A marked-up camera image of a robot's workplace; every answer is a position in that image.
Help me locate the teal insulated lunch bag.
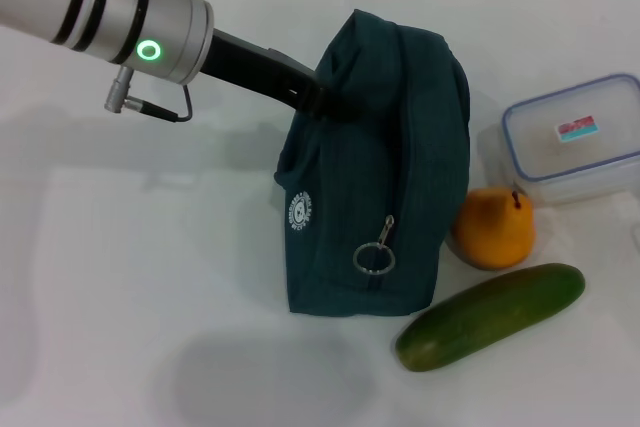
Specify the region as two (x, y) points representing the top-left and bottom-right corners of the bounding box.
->
(273, 8), (473, 319)

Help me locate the green cucumber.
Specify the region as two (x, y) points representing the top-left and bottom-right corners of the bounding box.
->
(395, 262), (587, 374)

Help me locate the clear container with blue-rimmed lid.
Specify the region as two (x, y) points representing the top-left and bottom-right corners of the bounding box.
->
(500, 72), (640, 206)

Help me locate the silver plug with black cable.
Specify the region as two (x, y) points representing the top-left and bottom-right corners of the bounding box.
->
(103, 66), (194, 125)

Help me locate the yellow pear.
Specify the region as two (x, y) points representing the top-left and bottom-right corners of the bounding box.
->
(451, 186), (538, 270)

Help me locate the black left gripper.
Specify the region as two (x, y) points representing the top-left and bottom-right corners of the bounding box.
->
(201, 28), (362, 123)

